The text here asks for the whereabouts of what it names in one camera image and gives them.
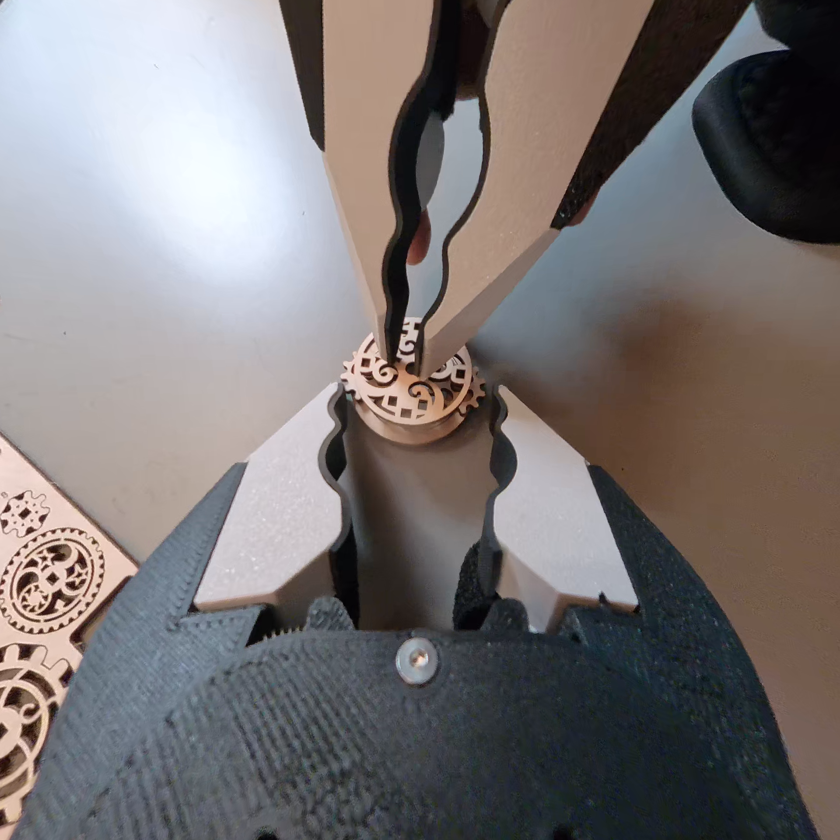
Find wooden parts board round holes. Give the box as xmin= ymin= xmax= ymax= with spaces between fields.
xmin=0 ymin=433 xmax=140 ymax=825

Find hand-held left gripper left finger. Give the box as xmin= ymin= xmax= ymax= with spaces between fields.
xmin=193 ymin=382 xmax=355 ymax=616

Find ornate wooden disc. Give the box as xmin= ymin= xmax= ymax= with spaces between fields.
xmin=353 ymin=318 xmax=475 ymax=425

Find black woven armrest pad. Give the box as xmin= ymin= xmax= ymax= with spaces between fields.
xmin=692 ymin=49 xmax=840 ymax=245

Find person's right hand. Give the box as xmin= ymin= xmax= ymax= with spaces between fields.
xmin=406 ymin=207 xmax=434 ymax=267

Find wooden ring base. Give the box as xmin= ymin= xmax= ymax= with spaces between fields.
xmin=357 ymin=403 xmax=462 ymax=448

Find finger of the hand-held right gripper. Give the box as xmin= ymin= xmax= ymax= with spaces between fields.
xmin=320 ymin=0 xmax=442 ymax=368
xmin=419 ymin=0 xmax=651 ymax=378

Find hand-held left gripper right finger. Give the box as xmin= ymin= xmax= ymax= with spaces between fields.
xmin=482 ymin=384 xmax=640 ymax=632

